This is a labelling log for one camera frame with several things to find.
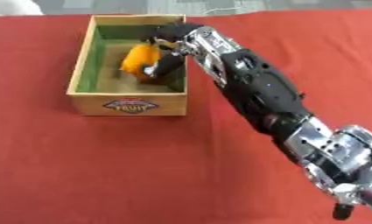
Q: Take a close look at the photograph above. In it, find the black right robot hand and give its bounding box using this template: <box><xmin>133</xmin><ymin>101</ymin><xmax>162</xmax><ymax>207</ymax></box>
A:
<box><xmin>139</xmin><ymin>22</ymin><xmax>206</xmax><ymax>81</ymax></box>

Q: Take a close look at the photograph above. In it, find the orange toy fruit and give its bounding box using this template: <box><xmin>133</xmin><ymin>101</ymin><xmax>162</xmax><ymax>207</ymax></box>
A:
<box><xmin>118</xmin><ymin>43</ymin><xmax>163</xmax><ymax>81</ymax></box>

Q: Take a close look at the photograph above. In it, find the tan cardboard box green inside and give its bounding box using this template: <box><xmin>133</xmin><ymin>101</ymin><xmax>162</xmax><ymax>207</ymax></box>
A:
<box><xmin>64</xmin><ymin>14</ymin><xmax>189</xmax><ymax>116</ymax></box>

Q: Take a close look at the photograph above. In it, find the white object beyond table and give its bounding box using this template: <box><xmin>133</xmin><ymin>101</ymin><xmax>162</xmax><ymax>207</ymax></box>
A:
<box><xmin>0</xmin><ymin>0</ymin><xmax>45</xmax><ymax>16</ymax></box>

